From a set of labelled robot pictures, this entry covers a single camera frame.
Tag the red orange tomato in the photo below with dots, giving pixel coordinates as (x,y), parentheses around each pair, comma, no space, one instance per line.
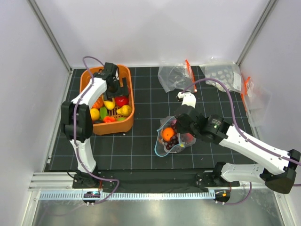
(108,119)

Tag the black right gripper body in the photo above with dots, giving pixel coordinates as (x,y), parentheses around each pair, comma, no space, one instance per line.
(186,130)

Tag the orange pumpkin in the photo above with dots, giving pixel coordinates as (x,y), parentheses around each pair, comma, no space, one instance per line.
(98,104)

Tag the yellow mango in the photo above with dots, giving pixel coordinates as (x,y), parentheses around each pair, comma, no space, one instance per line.
(109,104)

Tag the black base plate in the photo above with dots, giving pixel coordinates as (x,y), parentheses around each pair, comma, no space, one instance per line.
(152,180)

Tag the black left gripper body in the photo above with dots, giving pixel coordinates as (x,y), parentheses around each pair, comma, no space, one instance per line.
(115,86)

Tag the green pepper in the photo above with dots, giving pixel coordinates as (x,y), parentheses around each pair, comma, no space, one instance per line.
(103,113)

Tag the yellow pear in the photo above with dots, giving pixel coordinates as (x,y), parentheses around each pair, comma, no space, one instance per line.
(125,110)

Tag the clear bag with white pieces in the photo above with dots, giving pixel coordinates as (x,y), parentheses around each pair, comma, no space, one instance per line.
(226,72)

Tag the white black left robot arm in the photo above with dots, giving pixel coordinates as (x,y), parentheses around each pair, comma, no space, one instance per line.
(76,119)

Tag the orange plastic basket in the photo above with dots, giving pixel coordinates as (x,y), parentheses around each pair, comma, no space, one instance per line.
(117,126)

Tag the yellow orange lemon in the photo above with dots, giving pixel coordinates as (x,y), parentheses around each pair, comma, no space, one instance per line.
(95,114)

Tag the orange fruit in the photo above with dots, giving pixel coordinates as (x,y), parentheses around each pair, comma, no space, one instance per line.
(167,134)

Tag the clear blue-zip bag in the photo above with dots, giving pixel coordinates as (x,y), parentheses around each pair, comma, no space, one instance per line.
(159,149)

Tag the aluminium front rail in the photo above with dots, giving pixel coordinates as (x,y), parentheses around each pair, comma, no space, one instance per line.
(62,180)

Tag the clear orange-zip bag far right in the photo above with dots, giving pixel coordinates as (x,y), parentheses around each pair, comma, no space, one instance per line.
(256,100)

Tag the right aluminium frame post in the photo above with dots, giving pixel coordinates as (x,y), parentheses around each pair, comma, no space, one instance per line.
(256,30)

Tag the left aluminium frame post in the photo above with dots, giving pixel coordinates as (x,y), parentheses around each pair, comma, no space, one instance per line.
(46,28)

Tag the purple grape bunch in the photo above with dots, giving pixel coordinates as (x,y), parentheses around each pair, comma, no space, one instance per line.
(174,140)

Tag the clear orange-zip bag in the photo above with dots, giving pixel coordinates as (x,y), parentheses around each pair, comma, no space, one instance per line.
(256,100)
(173,76)

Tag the aluminium frame post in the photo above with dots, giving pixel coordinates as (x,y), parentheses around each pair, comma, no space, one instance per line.
(46,28)
(256,30)

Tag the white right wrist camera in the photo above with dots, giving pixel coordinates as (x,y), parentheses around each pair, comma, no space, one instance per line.
(187,98)

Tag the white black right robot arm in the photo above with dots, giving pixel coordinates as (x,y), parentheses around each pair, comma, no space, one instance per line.
(273,167)

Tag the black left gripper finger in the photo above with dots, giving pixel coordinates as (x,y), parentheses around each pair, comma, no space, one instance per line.
(124,88)
(108,96)

